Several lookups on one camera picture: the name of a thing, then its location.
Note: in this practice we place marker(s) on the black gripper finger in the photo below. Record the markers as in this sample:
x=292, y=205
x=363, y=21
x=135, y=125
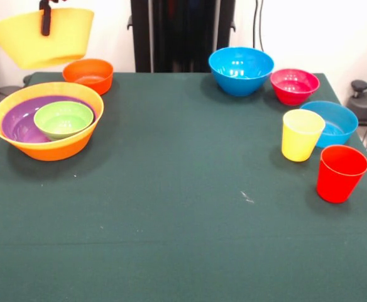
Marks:
x=46, y=22

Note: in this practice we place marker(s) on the small green bowl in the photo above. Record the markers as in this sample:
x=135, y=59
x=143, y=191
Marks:
x=64, y=121

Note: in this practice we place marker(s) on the purple bowl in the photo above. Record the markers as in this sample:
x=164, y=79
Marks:
x=17, y=126

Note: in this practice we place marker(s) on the small orange bowl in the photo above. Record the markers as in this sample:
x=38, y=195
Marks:
x=89, y=78

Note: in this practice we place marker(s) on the deep blue bowl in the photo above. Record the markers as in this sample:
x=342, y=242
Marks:
x=240, y=66

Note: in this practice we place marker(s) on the dark green tablecloth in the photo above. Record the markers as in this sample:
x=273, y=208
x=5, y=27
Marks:
x=171, y=220

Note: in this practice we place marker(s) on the small pink bowl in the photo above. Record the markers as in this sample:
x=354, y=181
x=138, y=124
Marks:
x=293, y=85

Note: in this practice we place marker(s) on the yellow cup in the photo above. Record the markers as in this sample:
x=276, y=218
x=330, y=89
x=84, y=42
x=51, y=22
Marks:
x=298, y=144

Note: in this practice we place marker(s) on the shallow blue bowl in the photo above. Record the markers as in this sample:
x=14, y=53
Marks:
x=340, y=122

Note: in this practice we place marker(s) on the red cup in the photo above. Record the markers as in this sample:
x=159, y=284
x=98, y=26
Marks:
x=337, y=182

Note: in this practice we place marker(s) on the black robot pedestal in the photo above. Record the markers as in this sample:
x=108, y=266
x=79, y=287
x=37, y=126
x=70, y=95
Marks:
x=183, y=25

